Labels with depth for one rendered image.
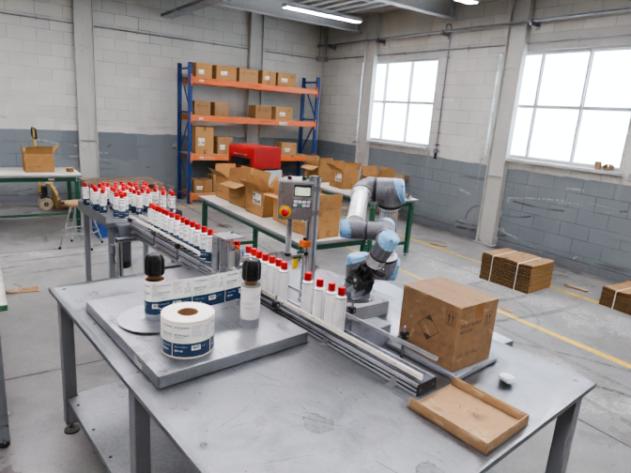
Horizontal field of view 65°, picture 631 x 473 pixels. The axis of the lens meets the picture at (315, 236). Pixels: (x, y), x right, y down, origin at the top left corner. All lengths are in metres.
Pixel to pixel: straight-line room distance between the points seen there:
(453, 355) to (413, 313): 0.24
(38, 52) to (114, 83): 1.20
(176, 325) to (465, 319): 1.08
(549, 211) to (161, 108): 6.92
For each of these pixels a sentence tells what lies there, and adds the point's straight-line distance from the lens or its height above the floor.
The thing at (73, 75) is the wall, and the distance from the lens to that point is 9.64.
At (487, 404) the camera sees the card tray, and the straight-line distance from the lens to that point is 1.95.
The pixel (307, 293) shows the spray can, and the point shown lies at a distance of 2.26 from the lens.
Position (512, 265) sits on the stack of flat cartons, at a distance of 6.06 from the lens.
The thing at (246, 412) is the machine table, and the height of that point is 0.83.
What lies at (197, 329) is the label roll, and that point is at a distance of 1.89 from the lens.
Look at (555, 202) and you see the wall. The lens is 7.56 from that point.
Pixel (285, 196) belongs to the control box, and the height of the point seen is 1.40.
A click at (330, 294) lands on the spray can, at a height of 1.04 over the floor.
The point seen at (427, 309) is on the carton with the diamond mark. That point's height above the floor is 1.06.
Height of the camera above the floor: 1.79
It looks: 14 degrees down
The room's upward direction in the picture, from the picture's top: 4 degrees clockwise
